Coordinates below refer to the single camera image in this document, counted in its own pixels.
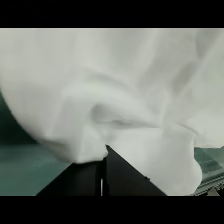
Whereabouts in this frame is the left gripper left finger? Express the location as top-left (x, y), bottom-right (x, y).
top-left (36, 157), bottom-right (107, 197)

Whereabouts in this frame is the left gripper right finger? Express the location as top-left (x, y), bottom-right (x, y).
top-left (102, 145), bottom-right (167, 197)

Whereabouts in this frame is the white shirt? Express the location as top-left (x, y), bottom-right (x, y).
top-left (0, 28), bottom-right (224, 197)

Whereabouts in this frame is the silver frame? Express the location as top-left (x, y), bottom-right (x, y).
top-left (190, 170), bottom-right (224, 197)

